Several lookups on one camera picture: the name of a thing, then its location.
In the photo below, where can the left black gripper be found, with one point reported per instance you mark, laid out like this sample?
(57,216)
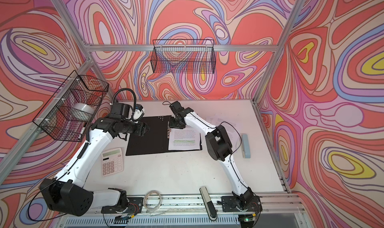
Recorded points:
(141,128)

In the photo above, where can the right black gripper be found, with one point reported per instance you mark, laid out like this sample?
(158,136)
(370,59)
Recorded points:
(172,124)

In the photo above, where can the white and black file folder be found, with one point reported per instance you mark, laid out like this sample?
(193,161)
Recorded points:
(154,141)

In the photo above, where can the metal folder clip mechanism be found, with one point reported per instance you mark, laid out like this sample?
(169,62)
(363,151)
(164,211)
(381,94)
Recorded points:
(168,130)

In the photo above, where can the printed paper sheets stack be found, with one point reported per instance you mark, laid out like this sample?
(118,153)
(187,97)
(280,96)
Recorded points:
(187,139)

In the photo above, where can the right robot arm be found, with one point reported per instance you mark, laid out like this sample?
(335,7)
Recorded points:
(219,147)

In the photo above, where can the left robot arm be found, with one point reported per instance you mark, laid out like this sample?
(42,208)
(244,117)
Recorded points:
(65,193)

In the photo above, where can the pink white calculator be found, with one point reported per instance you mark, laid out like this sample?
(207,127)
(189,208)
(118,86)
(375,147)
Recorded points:
(112,162)

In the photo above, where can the silver tape roll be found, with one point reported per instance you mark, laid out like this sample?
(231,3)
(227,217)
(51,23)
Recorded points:
(82,109)

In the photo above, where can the marker pen in basket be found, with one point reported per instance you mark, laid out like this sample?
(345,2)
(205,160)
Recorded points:
(82,131)

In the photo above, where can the grey blue hole punch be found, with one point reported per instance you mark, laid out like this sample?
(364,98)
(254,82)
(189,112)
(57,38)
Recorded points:
(246,149)

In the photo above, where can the white and black stapler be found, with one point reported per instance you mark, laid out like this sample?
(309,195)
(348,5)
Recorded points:
(210,208)

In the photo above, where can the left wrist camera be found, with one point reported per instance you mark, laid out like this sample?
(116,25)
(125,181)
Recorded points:
(138,113)

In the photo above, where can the rear black wire basket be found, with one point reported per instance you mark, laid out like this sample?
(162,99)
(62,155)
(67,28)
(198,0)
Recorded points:
(183,56)

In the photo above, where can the black wire basket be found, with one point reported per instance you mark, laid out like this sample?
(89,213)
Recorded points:
(56,119)
(183,56)

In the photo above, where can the left black wire basket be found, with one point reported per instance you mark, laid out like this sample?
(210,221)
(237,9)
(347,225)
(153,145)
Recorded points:
(56,119)

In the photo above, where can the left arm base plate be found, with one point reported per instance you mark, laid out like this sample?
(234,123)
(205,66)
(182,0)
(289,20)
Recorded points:
(133,206)

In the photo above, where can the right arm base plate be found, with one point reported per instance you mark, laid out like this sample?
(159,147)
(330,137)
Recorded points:
(229,204)

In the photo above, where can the aluminium frame rail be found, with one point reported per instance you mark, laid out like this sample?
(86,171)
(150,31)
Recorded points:
(188,211)

